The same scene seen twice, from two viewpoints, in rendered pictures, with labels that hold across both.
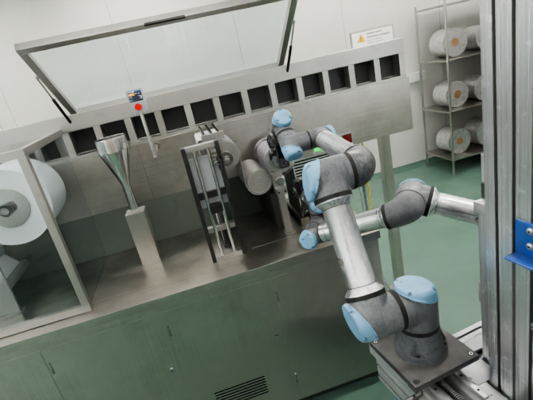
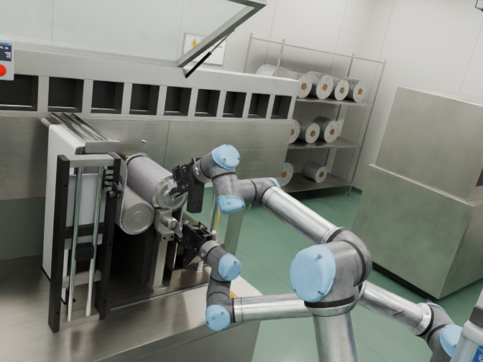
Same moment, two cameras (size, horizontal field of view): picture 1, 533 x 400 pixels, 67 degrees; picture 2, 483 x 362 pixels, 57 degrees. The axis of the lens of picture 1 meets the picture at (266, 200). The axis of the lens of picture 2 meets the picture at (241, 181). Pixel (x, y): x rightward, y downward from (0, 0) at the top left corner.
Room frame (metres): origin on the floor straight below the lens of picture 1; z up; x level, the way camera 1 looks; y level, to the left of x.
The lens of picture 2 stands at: (0.50, 0.51, 1.83)
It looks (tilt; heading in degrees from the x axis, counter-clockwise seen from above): 18 degrees down; 327
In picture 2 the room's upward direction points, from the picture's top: 11 degrees clockwise
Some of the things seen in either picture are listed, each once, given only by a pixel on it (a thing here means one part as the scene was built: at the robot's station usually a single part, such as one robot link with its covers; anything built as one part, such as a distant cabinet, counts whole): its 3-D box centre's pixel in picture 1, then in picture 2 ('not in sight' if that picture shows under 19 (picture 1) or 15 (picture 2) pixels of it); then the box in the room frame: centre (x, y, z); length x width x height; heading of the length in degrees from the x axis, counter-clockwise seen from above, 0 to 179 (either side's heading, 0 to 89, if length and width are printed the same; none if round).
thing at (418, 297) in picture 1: (414, 301); not in sight; (0.96, -0.35, 0.98); 0.13 x 0.12 x 0.14; 99
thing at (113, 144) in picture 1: (112, 144); not in sight; (1.84, 0.62, 1.50); 0.14 x 0.14 x 0.06
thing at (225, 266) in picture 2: (316, 201); (223, 263); (1.59, -0.21, 1.11); 0.11 x 0.08 x 0.09; 9
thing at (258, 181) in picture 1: (254, 175); (123, 203); (1.95, 0.03, 1.17); 0.26 x 0.12 x 0.12; 9
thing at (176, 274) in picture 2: (297, 212); (158, 257); (1.98, -0.14, 0.92); 0.28 x 0.04 x 0.04; 9
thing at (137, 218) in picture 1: (134, 207); not in sight; (1.84, 0.62, 1.18); 0.14 x 0.14 x 0.57
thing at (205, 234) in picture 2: (304, 189); (198, 239); (1.75, -0.18, 1.12); 0.12 x 0.08 x 0.09; 9
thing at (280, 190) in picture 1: (283, 203); (161, 251); (1.80, -0.08, 1.05); 0.06 x 0.05 x 0.31; 9
